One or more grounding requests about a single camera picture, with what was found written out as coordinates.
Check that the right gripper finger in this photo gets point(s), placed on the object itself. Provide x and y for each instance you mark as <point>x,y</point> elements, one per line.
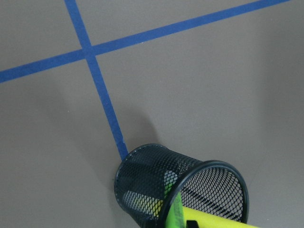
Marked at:
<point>192,224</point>

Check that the green highlighter pen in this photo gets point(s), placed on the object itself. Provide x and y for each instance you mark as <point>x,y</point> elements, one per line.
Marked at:
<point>175,217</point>

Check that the yellow highlighter pen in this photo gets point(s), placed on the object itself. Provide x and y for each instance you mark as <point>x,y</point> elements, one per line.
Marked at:
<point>213,218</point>

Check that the black mesh pen cup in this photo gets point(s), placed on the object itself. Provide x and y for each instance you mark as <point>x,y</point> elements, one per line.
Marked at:
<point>151,176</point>

